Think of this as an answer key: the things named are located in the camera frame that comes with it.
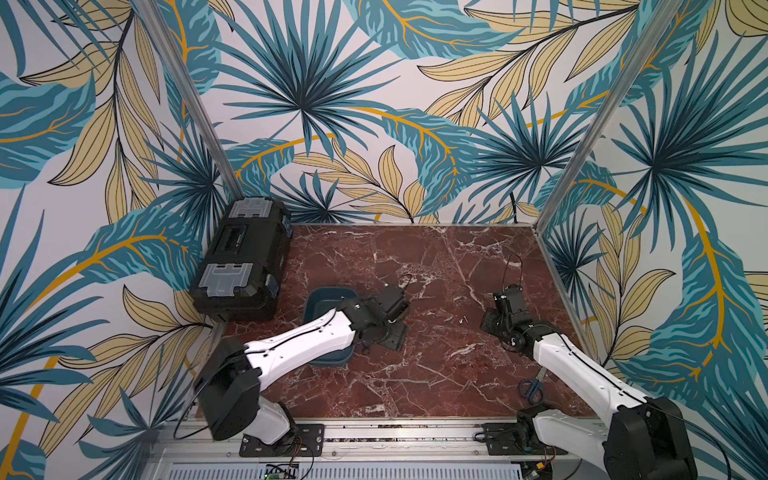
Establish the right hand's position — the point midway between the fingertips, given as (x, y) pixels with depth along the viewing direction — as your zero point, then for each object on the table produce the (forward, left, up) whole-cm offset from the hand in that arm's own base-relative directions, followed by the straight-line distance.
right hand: (490, 318), depth 87 cm
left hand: (-7, +29, +4) cm, 30 cm away
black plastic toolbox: (+9, +71, +11) cm, 73 cm away
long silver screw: (+3, +5, -7) cm, 9 cm away
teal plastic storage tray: (+8, +51, -2) cm, 52 cm away
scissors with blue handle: (-18, -9, -7) cm, 21 cm away
